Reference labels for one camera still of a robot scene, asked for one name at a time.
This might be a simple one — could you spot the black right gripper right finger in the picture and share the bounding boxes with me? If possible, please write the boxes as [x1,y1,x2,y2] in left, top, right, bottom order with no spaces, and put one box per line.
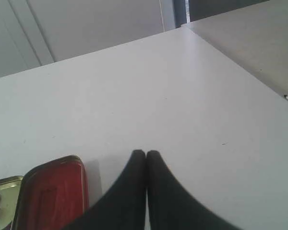
[146,150,238,230]

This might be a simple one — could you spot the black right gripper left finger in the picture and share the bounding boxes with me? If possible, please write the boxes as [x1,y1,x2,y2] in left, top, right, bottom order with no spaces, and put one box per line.
[64,149,146,230]

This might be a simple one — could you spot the gold tin lid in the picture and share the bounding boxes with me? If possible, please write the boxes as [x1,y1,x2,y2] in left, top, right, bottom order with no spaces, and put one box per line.
[0,176,23,230]

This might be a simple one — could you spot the red ink pad tin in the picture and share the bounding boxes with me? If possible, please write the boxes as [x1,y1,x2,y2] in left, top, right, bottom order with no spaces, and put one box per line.
[11,155,89,230]

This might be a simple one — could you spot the adjacent white table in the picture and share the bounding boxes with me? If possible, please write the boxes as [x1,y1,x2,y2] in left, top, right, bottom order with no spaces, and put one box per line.
[184,13,288,96]

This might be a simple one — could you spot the grey cabinet doors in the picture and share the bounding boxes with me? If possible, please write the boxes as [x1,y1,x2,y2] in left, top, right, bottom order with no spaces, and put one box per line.
[0,0,175,77]

